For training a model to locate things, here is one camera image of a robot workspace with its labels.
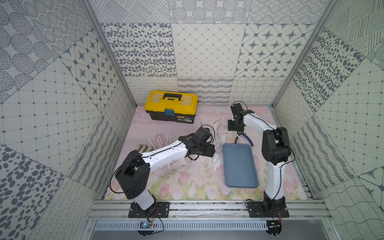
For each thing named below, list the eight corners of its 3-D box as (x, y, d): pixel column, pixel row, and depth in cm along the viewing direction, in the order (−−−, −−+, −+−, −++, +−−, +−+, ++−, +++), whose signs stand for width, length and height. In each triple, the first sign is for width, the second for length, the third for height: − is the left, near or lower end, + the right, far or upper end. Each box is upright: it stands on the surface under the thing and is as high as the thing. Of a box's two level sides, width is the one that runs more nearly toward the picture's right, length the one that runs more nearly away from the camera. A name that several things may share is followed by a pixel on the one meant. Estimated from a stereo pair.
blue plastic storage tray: (225, 188, 83) (226, 186, 80) (220, 145, 100) (221, 143, 98) (259, 188, 83) (262, 186, 80) (249, 145, 100) (250, 143, 98)
